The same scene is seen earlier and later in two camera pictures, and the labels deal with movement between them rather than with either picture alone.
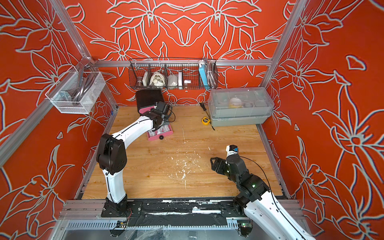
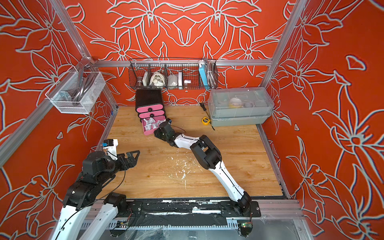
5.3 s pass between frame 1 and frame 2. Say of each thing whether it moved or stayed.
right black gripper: moved
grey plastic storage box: stayed
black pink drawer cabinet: stayed
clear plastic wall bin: stayed
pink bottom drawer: moved
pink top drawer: stayed
